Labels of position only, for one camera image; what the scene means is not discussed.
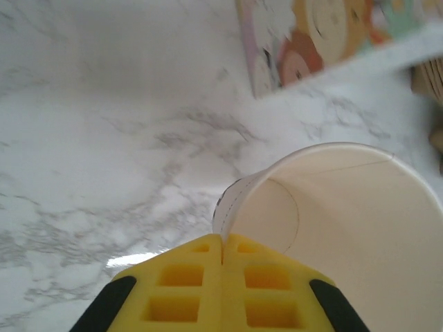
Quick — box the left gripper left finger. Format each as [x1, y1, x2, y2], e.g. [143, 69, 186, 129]
[71, 234, 222, 332]

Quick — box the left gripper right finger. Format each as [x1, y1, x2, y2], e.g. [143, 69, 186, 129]
[221, 233, 368, 332]

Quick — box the white printed paper cup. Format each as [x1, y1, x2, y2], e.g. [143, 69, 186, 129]
[211, 141, 443, 332]

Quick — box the cartoon animal print gift bag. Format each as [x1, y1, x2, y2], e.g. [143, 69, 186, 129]
[235, 0, 443, 101]

